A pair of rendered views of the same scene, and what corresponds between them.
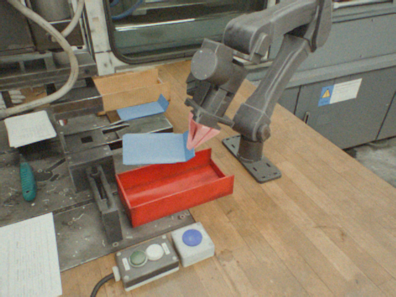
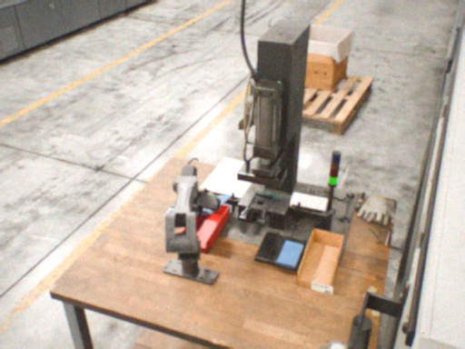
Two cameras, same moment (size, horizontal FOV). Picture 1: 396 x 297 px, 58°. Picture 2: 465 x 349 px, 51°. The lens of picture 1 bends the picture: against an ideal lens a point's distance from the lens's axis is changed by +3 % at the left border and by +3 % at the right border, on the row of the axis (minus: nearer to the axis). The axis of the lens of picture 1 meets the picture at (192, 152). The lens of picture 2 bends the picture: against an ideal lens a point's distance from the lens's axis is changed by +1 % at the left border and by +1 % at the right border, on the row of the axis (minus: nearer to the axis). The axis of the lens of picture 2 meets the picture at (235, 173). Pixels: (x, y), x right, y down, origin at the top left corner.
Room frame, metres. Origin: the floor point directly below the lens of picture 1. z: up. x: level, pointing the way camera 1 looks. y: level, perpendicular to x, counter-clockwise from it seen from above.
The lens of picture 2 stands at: (1.77, -0.95, 2.18)
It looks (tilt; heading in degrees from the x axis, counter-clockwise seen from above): 33 degrees down; 135
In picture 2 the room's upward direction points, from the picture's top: straight up
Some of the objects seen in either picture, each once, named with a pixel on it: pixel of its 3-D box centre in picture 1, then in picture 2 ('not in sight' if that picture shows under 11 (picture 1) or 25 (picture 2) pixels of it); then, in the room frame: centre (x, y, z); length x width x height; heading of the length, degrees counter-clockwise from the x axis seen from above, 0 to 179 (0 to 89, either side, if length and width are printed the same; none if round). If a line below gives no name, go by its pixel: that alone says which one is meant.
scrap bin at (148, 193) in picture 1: (175, 184); (205, 225); (0.60, 0.04, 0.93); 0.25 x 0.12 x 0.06; 115
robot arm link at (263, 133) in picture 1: (252, 127); (188, 249); (0.72, -0.15, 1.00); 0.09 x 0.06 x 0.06; 45
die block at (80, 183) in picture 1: (85, 152); (263, 211); (0.71, 0.27, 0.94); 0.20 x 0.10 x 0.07; 25
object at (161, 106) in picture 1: (142, 106); (290, 253); (0.95, 0.16, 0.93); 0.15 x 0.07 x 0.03; 114
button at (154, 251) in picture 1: (154, 253); not in sight; (0.41, 0.07, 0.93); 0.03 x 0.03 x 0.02
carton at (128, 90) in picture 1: (129, 91); (321, 260); (1.06, 0.21, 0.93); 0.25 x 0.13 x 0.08; 115
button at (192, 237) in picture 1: (192, 239); not in sight; (0.44, 0.00, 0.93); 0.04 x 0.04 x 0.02
